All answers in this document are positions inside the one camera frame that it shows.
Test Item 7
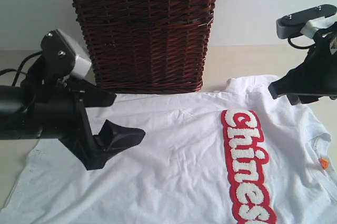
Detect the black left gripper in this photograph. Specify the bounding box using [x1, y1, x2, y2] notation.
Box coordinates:
[19, 56, 145, 170]

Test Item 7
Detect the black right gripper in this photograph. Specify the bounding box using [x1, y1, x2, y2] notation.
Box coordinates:
[268, 32, 336, 105]

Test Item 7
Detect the white t-shirt red lettering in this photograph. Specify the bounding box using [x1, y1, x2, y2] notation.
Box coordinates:
[1, 75, 336, 223]

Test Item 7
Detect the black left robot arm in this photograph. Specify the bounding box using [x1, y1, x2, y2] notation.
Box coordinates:
[1, 57, 145, 170]

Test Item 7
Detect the dark red wicker basket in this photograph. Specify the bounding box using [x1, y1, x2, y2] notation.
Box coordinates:
[72, 0, 216, 94]

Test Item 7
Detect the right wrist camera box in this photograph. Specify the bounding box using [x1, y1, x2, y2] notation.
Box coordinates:
[276, 4, 336, 40]

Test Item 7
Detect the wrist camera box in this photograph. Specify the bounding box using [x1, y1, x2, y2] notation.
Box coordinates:
[276, 4, 336, 40]
[41, 29, 92, 80]

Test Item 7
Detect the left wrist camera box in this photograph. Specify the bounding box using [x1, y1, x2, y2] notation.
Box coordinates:
[41, 29, 92, 80]

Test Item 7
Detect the black cable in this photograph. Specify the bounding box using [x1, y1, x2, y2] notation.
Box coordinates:
[0, 51, 44, 87]

